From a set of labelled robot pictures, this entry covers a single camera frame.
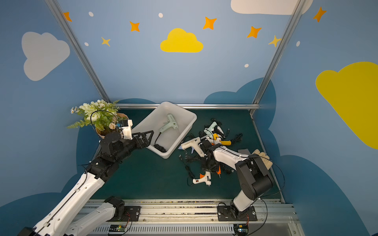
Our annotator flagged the small white orange-trigger glue gun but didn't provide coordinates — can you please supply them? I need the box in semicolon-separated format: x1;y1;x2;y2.
193;171;212;186

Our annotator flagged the large mint green glue gun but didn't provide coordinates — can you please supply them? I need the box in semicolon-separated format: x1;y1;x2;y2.
159;114;179;133

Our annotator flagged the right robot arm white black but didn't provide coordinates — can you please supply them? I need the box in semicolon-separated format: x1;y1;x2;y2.
199;141;274;219

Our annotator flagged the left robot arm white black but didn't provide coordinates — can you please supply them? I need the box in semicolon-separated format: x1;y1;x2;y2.
19;130;154;236

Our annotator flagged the orange glue gun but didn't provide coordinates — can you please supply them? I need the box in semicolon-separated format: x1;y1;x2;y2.
216;165;221;178

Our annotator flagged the white plastic storage box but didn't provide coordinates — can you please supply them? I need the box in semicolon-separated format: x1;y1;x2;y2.
132;102;197;159

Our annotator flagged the yellow glue gun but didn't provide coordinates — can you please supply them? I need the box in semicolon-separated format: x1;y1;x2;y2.
213;133;232;146

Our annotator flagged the large white Greeler glue gun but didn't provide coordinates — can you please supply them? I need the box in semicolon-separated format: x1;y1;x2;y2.
180;137;206;157

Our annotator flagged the mint glue gun at back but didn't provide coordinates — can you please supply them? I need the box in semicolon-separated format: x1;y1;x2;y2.
203;122;218;139

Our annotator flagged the artificial flower plant in pot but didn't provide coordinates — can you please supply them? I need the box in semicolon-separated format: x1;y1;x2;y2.
67;100;129;139

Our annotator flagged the beige work glove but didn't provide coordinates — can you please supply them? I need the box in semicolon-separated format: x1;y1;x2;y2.
252;149;273;170

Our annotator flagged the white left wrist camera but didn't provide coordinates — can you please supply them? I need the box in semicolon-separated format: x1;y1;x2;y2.
121;119;133;140

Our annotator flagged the black coiled power cord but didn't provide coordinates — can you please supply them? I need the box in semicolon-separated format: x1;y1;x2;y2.
153;132;167;153

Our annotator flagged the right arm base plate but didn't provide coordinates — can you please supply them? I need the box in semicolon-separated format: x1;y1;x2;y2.
217;205;258;222

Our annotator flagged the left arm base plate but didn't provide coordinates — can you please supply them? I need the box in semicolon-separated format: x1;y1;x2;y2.
109;206;141;222

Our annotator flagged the aluminium rail frame front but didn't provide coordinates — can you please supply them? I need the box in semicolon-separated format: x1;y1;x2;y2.
48;199;305;236

